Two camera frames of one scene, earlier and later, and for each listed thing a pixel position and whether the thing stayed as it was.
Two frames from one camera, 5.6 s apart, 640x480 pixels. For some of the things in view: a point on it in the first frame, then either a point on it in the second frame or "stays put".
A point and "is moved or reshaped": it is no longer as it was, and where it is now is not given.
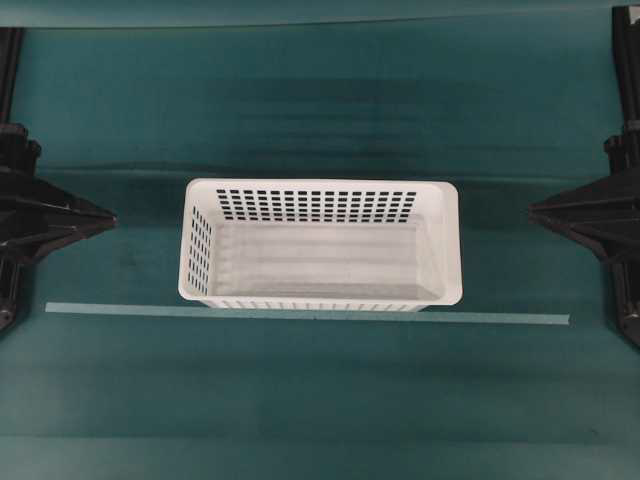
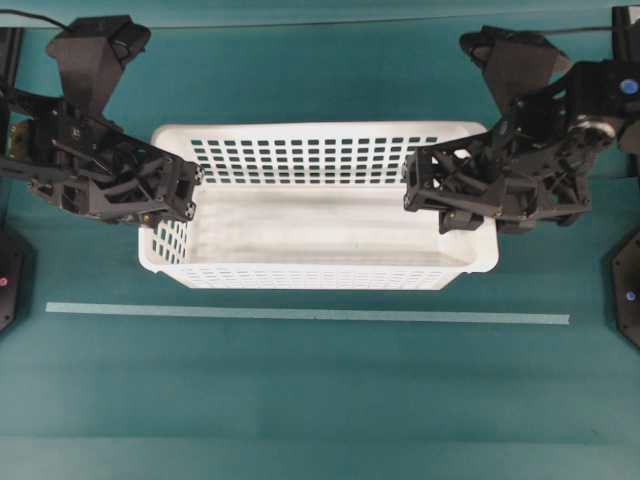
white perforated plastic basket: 320,244 is moved or reshaped
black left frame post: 11,39 stays put
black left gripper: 38,217 -> 98,171
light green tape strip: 455,315 stays put
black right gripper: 604,212 -> 535,172
